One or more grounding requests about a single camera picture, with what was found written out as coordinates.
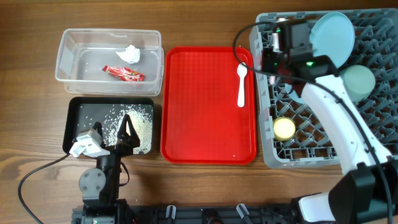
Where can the red snack wrapper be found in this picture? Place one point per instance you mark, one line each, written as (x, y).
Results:
(124, 73)

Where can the yellow plastic cup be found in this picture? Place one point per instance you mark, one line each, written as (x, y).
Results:
(284, 129)

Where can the grey dishwasher rack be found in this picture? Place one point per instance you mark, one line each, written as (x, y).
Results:
(375, 47)

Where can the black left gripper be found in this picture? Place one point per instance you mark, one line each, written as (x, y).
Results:
(130, 141)

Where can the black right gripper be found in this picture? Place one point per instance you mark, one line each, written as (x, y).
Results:
(267, 54)

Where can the red serving tray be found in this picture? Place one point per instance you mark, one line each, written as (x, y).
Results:
(201, 120)

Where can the white napkin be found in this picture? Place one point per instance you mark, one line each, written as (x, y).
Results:
(130, 55)

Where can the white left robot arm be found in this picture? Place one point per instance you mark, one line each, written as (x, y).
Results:
(100, 185)

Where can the green bowl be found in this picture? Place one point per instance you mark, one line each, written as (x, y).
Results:
(359, 82)

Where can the pink plastic fork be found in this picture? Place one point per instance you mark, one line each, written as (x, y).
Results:
(272, 80)

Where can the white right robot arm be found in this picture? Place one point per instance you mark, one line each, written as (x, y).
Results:
(368, 189)

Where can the clear plastic bin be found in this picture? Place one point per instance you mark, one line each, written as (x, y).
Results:
(84, 52)

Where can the light blue plate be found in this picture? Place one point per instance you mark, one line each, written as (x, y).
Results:
(333, 36)

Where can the rice food waste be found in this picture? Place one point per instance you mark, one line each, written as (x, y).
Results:
(111, 115)

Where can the black plastic tray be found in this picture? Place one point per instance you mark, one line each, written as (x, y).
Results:
(75, 103)

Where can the light blue bowl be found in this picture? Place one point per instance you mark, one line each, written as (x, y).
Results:
(292, 94)

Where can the cream plastic spoon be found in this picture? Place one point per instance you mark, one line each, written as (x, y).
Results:
(242, 72)

